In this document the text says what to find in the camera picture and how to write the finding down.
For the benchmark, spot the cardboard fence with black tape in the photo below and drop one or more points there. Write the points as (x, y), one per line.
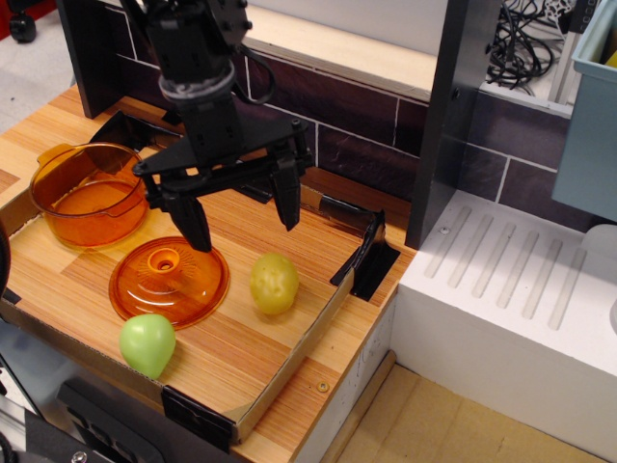
(260, 370)

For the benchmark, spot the yellow toy potato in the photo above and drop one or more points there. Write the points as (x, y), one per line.
(274, 283)

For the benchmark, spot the orange transparent pot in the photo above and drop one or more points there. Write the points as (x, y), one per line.
(88, 194)

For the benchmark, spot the light blue plastic bin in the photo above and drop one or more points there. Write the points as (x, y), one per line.
(586, 177)

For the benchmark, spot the dark grey right post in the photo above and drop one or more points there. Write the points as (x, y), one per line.
(468, 34)

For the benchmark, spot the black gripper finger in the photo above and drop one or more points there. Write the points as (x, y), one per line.
(285, 181)
(189, 218)

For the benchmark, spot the dark grey post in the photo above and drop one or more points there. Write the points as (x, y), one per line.
(92, 53)
(468, 34)

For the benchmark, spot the green toy pear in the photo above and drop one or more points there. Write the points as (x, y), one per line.
(147, 343)

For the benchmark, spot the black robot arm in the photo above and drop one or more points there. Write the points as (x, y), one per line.
(193, 43)

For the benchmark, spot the brass screw in counter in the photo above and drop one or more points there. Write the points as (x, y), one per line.
(323, 387)

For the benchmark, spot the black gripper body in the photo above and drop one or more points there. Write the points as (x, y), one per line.
(222, 148)

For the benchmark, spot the white sink drainboard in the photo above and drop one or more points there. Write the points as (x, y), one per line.
(518, 314)

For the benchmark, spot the dark grey left post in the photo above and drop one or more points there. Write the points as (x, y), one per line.
(92, 53)

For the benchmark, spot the orange transparent pot lid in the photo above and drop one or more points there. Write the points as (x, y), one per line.
(167, 276)

